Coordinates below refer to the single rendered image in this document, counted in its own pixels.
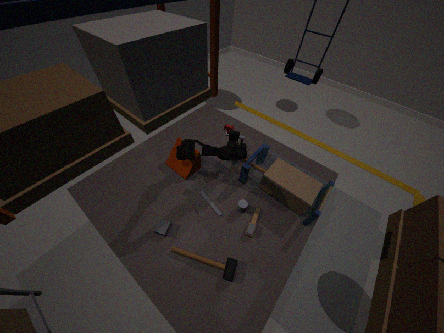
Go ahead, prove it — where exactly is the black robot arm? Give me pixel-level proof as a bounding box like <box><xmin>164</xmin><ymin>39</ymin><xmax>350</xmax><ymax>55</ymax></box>
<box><xmin>176</xmin><ymin>139</ymin><xmax>247</xmax><ymax>161</ymax></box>

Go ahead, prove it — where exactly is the black-headed mallet with wooden handle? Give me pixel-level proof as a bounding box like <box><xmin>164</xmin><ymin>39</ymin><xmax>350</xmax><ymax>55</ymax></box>
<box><xmin>171</xmin><ymin>246</ymin><xmax>237</xmax><ymax>282</ymax></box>

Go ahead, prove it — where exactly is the grey flat bar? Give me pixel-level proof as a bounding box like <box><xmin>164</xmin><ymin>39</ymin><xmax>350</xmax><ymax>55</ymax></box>
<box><xmin>199</xmin><ymin>190</ymin><xmax>222</xmax><ymax>216</ymax></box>

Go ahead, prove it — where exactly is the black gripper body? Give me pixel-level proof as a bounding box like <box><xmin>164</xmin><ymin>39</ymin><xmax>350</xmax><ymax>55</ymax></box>
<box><xmin>227</xmin><ymin>130</ymin><xmax>240</xmax><ymax>149</ymax></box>

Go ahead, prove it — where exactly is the grey and red crank handle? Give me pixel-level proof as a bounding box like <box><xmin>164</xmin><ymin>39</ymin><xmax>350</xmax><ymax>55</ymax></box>
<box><xmin>224</xmin><ymin>124</ymin><xmax>245</xmax><ymax>144</ymax></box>

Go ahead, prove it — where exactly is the dark grey cylinder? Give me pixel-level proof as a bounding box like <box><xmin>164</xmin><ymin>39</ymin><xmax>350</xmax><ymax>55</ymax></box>
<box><xmin>237</xmin><ymin>199</ymin><xmax>248</xmax><ymax>213</ymax></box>

